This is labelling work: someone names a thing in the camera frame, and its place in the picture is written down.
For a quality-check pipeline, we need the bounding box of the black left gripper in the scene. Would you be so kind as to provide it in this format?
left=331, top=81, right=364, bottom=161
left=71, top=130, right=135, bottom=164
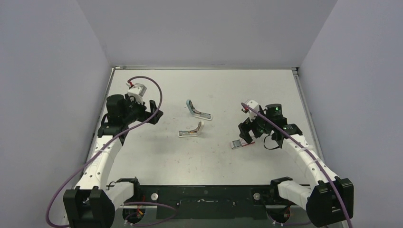
left=122, top=94, right=163, bottom=124

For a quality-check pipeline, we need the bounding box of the red white staple box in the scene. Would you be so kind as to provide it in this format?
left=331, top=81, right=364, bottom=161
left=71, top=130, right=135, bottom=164
left=230, top=138, right=255, bottom=150

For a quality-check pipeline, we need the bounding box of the light blue stapler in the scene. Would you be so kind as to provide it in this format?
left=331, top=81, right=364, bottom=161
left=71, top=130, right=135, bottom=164
left=186, top=99, right=213, bottom=121

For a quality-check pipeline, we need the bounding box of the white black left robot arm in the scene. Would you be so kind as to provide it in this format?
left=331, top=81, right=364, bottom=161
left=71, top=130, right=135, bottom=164
left=63, top=93, right=178, bottom=228

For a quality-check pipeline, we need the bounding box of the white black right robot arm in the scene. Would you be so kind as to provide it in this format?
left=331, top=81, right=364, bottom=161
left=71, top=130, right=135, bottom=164
left=238, top=100, right=354, bottom=228

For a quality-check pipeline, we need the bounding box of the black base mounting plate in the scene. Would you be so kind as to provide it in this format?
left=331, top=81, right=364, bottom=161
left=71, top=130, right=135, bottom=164
left=111, top=185, right=300, bottom=220

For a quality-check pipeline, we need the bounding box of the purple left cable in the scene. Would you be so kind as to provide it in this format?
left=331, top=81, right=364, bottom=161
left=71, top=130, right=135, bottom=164
left=46, top=76, right=178, bottom=228

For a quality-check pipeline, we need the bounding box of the purple cable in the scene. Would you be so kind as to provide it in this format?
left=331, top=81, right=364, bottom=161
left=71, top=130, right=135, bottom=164
left=46, top=76, right=178, bottom=228
left=240, top=102, right=353, bottom=228

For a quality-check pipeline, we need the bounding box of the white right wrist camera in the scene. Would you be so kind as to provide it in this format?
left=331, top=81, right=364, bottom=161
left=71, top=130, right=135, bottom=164
left=242, top=100, right=259, bottom=122

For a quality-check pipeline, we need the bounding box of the aluminium front rail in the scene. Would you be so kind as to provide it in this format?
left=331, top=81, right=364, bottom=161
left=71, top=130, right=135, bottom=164
left=65, top=185, right=349, bottom=209

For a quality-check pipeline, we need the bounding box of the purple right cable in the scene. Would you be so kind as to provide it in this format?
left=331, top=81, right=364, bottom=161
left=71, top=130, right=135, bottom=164
left=240, top=102, right=353, bottom=228

